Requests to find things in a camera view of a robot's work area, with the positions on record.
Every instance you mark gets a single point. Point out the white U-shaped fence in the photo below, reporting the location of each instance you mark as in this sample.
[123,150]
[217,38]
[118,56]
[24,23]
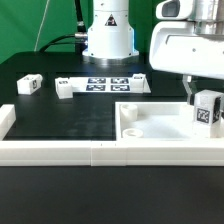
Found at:
[127,152]

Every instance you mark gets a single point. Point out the white marker tag sheet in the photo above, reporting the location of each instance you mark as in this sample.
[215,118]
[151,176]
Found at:
[104,84]

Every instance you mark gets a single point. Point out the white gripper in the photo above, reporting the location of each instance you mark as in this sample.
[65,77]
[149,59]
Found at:
[189,39]

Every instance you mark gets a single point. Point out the white square table top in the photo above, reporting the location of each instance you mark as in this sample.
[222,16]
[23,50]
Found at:
[158,121]

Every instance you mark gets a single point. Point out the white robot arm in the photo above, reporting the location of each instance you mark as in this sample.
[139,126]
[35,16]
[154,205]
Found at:
[110,37]

